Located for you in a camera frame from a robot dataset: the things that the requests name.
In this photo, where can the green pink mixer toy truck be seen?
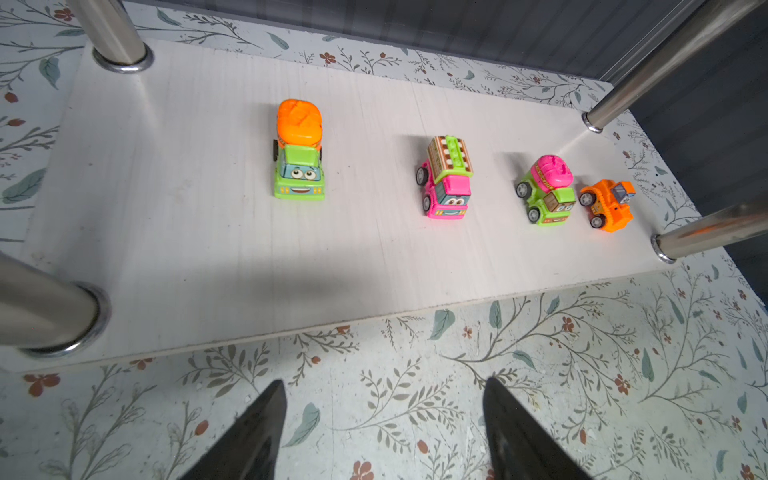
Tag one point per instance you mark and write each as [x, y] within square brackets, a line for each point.
[547, 190]

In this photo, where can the green orange mixer toy truck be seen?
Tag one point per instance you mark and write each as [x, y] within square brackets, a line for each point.
[297, 152]

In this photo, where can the orange toy bulldozer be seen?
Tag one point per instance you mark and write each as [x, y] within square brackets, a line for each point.
[608, 204]

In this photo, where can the white two-tier shelf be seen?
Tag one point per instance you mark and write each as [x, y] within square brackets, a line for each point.
[159, 186]

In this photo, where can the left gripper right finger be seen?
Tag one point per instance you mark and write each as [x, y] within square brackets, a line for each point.
[519, 447]

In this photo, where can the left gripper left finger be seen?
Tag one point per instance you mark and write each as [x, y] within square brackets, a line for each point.
[250, 447]

